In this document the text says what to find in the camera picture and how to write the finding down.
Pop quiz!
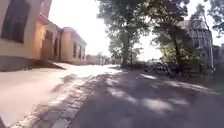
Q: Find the low distant building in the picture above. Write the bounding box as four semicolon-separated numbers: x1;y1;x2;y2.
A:
85;53;111;66

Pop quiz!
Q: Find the large leafy tree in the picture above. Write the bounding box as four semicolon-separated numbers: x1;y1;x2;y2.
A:
96;0;151;69

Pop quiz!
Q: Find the grey asphalt road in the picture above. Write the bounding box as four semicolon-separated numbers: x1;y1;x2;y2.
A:
68;67;224;128

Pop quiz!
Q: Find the row of parked bicycles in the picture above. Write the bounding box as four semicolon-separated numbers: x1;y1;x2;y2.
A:
131;60;193;77

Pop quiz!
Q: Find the cobblestone gutter strip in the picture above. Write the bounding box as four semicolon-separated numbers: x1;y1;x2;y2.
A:
9;73;101;128

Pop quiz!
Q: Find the dark leafy tree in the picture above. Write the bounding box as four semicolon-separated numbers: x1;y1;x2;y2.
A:
146;0;201;76

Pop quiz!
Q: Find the grey glass-fronted building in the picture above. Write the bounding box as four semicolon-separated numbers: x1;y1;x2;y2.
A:
178;19;216;72

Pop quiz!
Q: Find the yellow building with arched windows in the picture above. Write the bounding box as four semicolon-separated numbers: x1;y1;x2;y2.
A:
0;0;88;73

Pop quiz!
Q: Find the pale paved sidewalk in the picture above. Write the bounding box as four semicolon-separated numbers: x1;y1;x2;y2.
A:
0;63;123;127

